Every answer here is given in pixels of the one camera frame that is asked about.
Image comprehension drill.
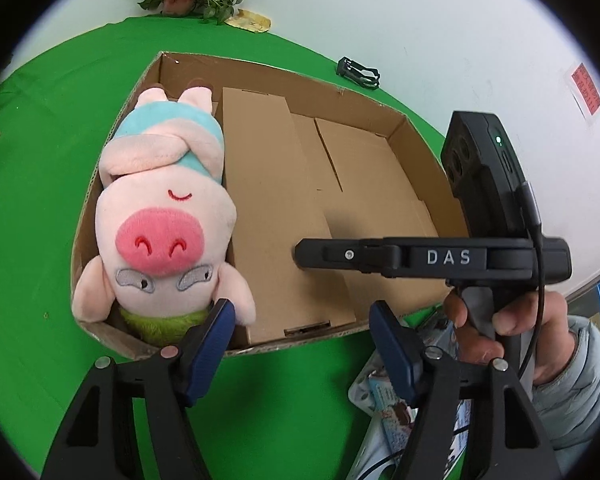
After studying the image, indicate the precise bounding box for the cardboard box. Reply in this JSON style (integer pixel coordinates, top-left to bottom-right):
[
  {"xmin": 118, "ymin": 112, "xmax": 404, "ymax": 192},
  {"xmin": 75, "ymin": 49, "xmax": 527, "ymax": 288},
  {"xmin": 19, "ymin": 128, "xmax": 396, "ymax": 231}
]
[{"xmin": 71, "ymin": 51, "xmax": 473, "ymax": 361}]

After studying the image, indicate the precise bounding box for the printed blue box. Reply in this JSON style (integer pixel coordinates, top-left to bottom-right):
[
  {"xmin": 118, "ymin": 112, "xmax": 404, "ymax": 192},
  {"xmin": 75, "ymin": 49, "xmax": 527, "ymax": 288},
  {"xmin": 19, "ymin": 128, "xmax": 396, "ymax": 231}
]
[{"xmin": 349, "ymin": 305, "xmax": 473, "ymax": 480}]

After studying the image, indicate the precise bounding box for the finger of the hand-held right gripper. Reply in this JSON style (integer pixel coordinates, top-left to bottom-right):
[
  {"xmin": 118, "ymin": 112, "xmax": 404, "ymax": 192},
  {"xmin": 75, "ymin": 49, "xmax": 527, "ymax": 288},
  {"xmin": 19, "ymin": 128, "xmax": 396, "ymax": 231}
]
[{"xmin": 294, "ymin": 238, "xmax": 404, "ymax": 278}]

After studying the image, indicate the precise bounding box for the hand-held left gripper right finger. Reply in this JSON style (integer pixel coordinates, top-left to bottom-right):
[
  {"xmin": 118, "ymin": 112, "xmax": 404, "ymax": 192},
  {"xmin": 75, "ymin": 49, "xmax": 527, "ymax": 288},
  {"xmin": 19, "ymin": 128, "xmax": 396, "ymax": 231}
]
[{"xmin": 369, "ymin": 301, "xmax": 563, "ymax": 480}]

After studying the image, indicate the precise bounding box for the pink pig plush toy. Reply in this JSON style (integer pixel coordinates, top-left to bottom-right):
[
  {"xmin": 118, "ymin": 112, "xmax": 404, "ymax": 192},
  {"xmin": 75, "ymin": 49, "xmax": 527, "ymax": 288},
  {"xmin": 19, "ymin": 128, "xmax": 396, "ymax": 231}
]
[{"xmin": 71, "ymin": 86, "xmax": 257, "ymax": 346}]

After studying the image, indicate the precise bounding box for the yellow dry leaf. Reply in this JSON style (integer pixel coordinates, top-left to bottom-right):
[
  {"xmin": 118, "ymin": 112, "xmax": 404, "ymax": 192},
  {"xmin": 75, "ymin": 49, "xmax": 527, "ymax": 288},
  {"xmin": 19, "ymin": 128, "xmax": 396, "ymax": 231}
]
[{"xmin": 226, "ymin": 9, "xmax": 272, "ymax": 33}]

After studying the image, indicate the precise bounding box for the black metal clip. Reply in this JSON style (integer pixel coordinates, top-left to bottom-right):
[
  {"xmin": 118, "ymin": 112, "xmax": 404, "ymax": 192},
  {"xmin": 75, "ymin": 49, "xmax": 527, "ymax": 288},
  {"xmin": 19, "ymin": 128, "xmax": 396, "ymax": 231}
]
[{"xmin": 336, "ymin": 57, "xmax": 382, "ymax": 90}]

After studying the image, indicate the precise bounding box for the green tablecloth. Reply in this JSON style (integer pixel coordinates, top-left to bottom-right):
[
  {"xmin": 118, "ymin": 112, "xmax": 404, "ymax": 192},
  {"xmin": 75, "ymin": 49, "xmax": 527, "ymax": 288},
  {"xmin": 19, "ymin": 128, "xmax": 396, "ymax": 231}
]
[{"xmin": 0, "ymin": 16, "xmax": 461, "ymax": 480}]

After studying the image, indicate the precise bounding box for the person's right hand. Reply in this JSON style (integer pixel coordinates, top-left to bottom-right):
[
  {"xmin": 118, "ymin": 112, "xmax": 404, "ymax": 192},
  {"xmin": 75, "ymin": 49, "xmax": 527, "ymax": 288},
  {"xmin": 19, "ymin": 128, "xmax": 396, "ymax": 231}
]
[{"xmin": 444, "ymin": 291, "xmax": 571, "ymax": 387}]

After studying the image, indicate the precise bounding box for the black cable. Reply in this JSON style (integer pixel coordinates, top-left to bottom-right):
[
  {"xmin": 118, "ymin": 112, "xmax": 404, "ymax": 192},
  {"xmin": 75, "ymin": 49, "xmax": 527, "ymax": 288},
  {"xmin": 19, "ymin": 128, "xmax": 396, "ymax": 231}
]
[{"xmin": 515, "ymin": 182, "xmax": 548, "ymax": 376}]

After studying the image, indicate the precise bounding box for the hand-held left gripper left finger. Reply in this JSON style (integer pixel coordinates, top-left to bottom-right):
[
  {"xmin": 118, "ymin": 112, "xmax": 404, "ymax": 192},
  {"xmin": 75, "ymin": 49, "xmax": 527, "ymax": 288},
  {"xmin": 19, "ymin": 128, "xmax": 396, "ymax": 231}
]
[{"xmin": 40, "ymin": 299, "xmax": 237, "ymax": 480}]

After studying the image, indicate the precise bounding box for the red wall sign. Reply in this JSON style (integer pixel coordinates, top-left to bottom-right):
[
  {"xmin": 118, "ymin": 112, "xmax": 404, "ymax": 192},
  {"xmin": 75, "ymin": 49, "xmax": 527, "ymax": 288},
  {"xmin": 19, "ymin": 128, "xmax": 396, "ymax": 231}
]
[{"xmin": 571, "ymin": 62, "xmax": 600, "ymax": 120}]

